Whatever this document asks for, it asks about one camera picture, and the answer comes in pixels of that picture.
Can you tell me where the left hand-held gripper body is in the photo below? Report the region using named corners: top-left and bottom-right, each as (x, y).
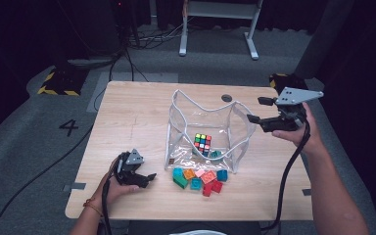
top-left (115, 148), bottom-right (145, 186)

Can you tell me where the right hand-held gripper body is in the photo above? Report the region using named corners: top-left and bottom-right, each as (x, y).
top-left (260, 86), bottom-right (325, 133)

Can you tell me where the green toy block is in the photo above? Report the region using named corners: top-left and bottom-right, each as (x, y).
top-left (172, 175), bottom-right (189, 190)

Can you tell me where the orange toy block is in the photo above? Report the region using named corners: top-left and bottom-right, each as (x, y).
top-left (183, 167), bottom-right (197, 181)

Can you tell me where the teal toy block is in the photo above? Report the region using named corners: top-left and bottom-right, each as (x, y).
top-left (189, 177), bottom-right (204, 191)

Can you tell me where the multicoloured puzzle cube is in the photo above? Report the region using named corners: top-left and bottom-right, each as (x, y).
top-left (194, 132), bottom-right (212, 157)

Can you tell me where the transparent bag with white trim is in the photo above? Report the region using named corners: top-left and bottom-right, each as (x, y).
top-left (164, 88), bottom-right (259, 174)

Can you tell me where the salmon toy block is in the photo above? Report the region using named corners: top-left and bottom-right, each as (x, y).
top-left (200, 169), bottom-right (217, 185)

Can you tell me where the blue toy block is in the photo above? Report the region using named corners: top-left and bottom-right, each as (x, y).
top-left (215, 168), bottom-right (229, 183)

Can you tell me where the person's left hand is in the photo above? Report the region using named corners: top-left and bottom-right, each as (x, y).
top-left (92, 156), bottom-right (141, 213)

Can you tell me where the person's right hand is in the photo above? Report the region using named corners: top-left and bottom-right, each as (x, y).
top-left (271, 101), bottom-right (324, 155)

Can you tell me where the black yellow striped base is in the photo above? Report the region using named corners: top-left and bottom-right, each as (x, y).
top-left (268, 72), bottom-right (309, 99)
top-left (37, 67), bottom-right (90, 97)

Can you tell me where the grey pillar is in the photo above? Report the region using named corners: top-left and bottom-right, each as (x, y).
top-left (293, 0), bottom-right (355, 79)

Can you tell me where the grey flat stand base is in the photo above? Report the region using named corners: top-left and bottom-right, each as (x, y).
top-left (67, 57), bottom-right (116, 69)

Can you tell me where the left hand-held gripper cable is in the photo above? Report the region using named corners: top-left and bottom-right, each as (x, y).
top-left (101, 179), bottom-right (114, 235)

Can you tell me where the orange bracelet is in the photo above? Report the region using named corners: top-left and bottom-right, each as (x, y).
top-left (82, 197), bottom-right (104, 216)

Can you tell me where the long black floor cable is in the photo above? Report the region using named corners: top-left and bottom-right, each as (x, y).
top-left (0, 124), bottom-right (95, 235)

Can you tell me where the looped black floor cable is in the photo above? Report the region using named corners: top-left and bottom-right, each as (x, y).
top-left (92, 48), bottom-right (150, 113)

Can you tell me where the white metal stand frame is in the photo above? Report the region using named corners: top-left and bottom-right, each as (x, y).
top-left (178, 0), bottom-right (264, 61)

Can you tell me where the bundle of floor cables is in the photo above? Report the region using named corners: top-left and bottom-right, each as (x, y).
top-left (127, 19), bottom-right (197, 51)

